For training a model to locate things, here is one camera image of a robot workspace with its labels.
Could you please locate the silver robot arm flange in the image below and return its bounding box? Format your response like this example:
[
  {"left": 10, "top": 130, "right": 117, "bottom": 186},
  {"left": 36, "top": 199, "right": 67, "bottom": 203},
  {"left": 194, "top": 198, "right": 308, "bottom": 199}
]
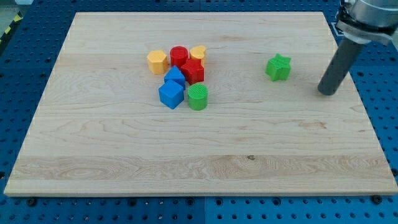
[{"left": 336, "top": 0, "right": 397, "bottom": 45}]

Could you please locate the red star block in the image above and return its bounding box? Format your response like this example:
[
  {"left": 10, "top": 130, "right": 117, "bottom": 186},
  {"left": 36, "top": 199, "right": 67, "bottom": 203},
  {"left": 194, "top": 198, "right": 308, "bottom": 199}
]
[{"left": 181, "top": 58, "right": 205, "bottom": 85}]

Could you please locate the green star block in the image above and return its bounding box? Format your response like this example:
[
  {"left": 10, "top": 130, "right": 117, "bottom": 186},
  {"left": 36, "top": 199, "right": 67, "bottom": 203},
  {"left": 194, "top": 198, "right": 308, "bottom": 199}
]
[{"left": 265, "top": 54, "right": 291, "bottom": 82}]

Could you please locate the green cylinder block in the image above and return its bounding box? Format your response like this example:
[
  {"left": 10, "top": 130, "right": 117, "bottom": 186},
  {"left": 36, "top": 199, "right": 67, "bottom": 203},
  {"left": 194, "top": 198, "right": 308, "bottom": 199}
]
[{"left": 187, "top": 83, "right": 208, "bottom": 111}]

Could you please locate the blue cube block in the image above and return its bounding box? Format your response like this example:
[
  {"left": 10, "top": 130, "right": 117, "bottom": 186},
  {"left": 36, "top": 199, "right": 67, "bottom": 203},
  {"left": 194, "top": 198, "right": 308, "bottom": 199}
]
[{"left": 159, "top": 80, "right": 184, "bottom": 110}]

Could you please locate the blue triangle block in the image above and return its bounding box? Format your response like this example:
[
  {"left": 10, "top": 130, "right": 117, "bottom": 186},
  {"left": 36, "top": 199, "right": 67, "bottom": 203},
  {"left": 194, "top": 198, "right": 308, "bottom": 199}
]
[{"left": 164, "top": 65, "right": 186, "bottom": 90}]

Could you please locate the light wooden board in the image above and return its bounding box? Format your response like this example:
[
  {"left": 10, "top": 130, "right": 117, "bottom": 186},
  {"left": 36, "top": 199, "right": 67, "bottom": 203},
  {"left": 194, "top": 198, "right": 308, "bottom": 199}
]
[{"left": 4, "top": 12, "right": 397, "bottom": 197}]

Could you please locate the yellow heart block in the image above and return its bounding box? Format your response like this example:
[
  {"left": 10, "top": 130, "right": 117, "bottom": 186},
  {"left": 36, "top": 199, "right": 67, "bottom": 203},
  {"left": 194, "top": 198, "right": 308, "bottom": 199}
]
[{"left": 189, "top": 45, "right": 206, "bottom": 67}]

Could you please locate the red cylinder block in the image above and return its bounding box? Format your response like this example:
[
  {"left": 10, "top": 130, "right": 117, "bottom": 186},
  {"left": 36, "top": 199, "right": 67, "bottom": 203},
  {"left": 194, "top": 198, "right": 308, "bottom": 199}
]
[{"left": 170, "top": 46, "right": 188, "bottom": 68}]

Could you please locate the yellow hexagon block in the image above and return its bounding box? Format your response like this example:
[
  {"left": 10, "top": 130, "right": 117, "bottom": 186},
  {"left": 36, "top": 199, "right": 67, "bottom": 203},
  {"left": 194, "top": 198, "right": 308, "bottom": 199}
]
[{"left": 147, "top": 50, "right": 169, "bottom": 75}]

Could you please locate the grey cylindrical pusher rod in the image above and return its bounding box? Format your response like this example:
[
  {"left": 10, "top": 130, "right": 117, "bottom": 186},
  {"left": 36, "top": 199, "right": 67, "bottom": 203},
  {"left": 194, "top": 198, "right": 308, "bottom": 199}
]
[{"left": 317, "top": 37, "right": 365, "bottom": 96}]

